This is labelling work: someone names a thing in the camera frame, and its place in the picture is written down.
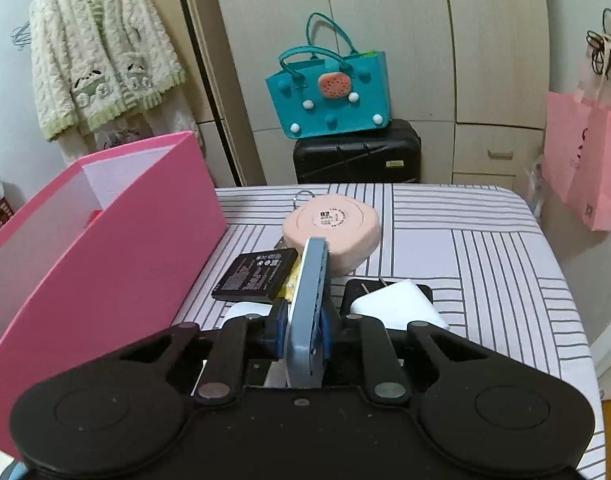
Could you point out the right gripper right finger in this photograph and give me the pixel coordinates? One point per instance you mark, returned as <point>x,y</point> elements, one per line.
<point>360,360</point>

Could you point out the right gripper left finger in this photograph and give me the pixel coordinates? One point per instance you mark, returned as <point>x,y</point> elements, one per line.
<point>241,339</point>

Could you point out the white device with black screen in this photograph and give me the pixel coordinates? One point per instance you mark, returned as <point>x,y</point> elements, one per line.
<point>304,354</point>

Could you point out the black battery pack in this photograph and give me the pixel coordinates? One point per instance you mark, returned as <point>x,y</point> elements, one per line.
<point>256,276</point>

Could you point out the pink round compact case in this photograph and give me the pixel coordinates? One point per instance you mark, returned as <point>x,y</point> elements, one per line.
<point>350,228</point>

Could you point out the pink cardboard storage box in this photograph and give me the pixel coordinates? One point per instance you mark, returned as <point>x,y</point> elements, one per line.
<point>70,292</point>

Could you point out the white charger cube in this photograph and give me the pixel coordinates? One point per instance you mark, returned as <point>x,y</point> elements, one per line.
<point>397,305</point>

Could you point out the red patterned bag in box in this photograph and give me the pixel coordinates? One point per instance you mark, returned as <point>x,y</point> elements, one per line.
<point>94,215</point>

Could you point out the black suitcase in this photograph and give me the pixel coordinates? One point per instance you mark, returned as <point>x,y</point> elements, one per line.
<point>387,155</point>

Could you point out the pink paper shopping bag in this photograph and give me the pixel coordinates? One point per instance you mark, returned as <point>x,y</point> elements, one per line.
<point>577,148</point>

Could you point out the teal felt handbag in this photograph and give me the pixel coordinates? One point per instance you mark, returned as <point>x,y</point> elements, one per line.
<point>319,92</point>

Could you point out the cream knitted panda cardigan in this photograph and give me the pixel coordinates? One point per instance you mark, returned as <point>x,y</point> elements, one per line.
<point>105,73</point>

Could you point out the black clothes rack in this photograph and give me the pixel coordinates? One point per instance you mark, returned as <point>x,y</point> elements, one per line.
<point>206,85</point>

